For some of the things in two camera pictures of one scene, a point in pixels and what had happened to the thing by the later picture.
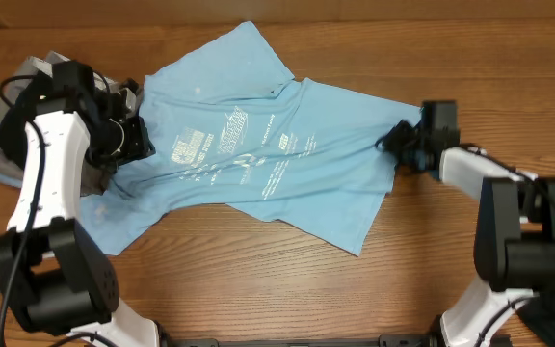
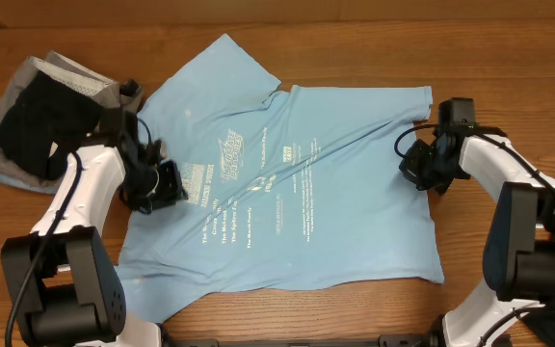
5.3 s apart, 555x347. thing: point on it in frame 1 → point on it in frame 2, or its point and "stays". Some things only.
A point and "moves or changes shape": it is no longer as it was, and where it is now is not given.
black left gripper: (141, 146) → (171, 192)
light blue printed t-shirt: (231, 129) moves or changes shape
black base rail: (383, 340) stays
